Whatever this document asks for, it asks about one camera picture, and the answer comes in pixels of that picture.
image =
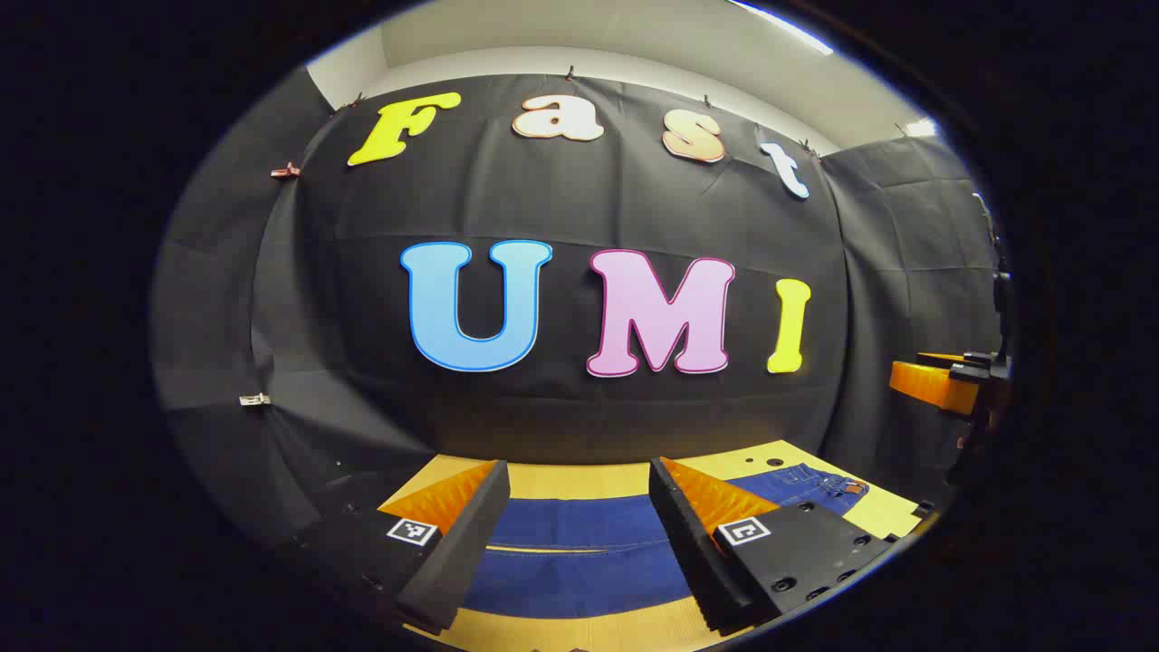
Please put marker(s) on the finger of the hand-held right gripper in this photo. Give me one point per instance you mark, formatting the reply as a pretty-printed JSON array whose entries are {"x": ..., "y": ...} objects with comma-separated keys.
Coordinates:
[{"x": 933, "y": 385}]

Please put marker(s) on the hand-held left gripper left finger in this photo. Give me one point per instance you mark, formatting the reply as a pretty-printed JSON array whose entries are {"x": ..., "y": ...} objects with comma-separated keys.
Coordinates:
[{"x": 462, "y": 552}]

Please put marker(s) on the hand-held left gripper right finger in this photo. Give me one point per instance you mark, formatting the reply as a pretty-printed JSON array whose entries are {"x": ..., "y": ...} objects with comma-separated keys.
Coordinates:
[{"x": 693, "y": 552}]

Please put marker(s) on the blue denim jeans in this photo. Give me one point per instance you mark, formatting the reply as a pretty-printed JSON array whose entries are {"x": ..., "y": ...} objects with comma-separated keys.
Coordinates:
[{"x": 579, "y": 561}]

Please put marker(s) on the ceiling light strip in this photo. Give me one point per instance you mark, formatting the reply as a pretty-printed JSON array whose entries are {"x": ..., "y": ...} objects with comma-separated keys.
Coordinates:
[{"x": 919, "y": 127}]

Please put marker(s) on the black backdrop cloth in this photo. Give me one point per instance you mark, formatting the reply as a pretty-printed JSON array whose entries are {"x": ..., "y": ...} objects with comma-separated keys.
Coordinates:
[{"x": 362, "y": 317}]

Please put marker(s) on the white clip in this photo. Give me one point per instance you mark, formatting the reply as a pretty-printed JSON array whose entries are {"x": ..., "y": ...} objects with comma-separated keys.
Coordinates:
[{"x": 254, "y": 398}]

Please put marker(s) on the red clip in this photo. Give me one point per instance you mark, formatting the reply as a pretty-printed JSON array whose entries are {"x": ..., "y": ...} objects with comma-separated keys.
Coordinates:
[{"x": 285, "y": 170}]

